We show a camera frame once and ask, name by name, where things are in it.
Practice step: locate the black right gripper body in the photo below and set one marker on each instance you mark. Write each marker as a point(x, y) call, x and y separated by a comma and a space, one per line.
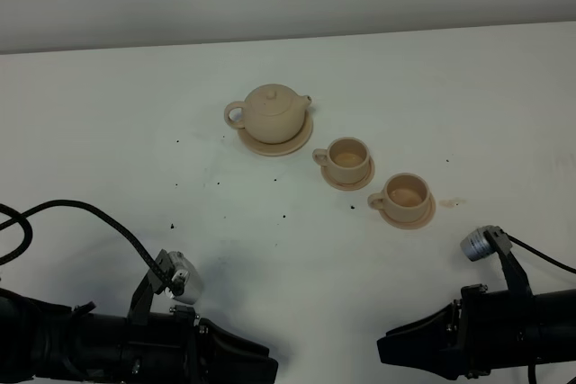
point(470, 337)

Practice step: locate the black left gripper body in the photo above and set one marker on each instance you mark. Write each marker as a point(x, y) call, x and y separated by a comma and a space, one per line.
point(181, 347)

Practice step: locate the beige ceramic teapot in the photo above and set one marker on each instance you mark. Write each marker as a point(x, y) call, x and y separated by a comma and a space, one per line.
point(270, 114)

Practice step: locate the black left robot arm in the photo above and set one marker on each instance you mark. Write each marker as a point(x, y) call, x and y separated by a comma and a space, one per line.
point(43, 340)

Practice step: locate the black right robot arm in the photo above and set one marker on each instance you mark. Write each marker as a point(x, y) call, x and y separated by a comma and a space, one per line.
point(555, 314)

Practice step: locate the beige saucer near teapot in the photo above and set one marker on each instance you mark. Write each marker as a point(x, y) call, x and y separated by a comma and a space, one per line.
point(349, 178)

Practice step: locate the beige teacup near teapot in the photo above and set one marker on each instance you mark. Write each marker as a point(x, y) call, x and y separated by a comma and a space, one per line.
point(345, 151)

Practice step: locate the beige saucer far right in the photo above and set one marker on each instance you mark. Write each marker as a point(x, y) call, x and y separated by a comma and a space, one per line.
point(421, 221)

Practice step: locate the beige teacup far right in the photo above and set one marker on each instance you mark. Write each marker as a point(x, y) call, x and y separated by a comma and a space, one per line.
point(403, 195)

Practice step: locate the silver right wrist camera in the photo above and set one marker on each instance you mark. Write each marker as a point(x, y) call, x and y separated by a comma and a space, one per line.
point(485, 241)

